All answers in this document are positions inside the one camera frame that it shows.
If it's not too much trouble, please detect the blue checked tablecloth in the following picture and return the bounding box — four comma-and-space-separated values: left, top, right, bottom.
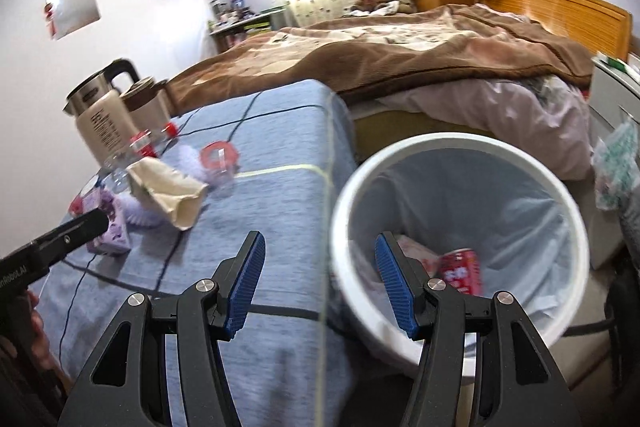
30, 79, 358, 427

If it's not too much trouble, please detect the pink bed sheet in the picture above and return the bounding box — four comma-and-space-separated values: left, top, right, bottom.
350, 74, 596, 182

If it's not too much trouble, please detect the crumpled beige paper bag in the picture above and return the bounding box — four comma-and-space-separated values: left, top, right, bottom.
125, 157, 210, 232

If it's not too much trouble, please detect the clear plastic bin liner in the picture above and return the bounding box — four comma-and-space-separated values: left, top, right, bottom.
350, 152, 576, 343

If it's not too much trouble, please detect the red drink can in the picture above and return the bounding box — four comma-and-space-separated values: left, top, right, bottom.
437, 248, 483, 295

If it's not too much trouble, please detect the pink wrapper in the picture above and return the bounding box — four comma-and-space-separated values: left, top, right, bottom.
395, 237, 443, 278

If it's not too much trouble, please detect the wooden headboard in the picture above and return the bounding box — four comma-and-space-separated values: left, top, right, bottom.
492, 0, 633, 62

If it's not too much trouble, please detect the white nightstand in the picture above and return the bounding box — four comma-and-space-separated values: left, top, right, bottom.
590, 52, 640, 148

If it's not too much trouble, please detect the clear bottle with red label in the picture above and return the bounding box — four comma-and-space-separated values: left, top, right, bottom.
100, 121, 180, 188

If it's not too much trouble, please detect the white round trash bin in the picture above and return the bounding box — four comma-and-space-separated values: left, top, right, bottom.
330, 133, 591, 383

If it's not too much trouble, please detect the purple carton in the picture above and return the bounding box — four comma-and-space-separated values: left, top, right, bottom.
75, 187, 132, 255

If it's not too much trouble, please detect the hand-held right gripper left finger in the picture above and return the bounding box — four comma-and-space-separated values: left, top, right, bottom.
57, 231, 266, 427

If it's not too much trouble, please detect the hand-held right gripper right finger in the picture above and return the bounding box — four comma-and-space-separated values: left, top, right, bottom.
375, 232, 583, 427

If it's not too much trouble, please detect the beige electric kettle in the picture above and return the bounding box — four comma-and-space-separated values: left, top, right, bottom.
62, 58, 141, 165

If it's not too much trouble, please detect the beige mug with brown lid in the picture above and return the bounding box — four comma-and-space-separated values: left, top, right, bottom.
120, 77, 171, 132

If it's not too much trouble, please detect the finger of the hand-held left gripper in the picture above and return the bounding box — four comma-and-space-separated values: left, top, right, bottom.
30, 208, 111, 268

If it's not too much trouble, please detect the person's left hand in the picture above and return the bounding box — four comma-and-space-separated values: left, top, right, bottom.
27, 292, 53, 373

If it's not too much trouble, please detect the plastic cup with red lid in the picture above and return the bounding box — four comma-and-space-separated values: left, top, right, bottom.
199, 141, 241, 198

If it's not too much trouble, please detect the green printed plastic bag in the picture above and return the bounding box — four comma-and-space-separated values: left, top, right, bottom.
592, 112, 640, 212

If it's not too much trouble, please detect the white wall paper sheet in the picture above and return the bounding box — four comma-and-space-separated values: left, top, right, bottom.
45, 0, 101, 40

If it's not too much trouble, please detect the brown blanket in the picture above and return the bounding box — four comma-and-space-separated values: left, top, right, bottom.
167, 4, 593, 105

